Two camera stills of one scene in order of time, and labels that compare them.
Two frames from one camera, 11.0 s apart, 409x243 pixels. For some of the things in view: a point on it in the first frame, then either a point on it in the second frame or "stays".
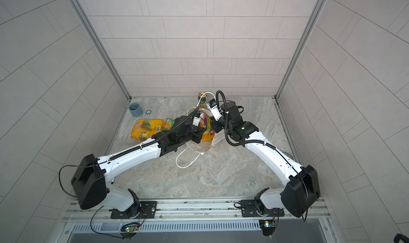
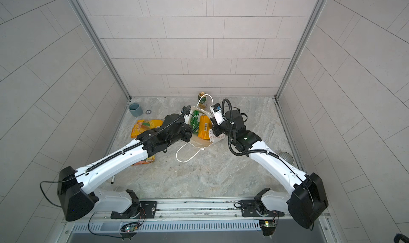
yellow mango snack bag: x=144 y=129 stays
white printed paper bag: x=193 y=110 -> x=204 y=144
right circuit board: x=268 y=226 stays
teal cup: x=136 y=110 stays
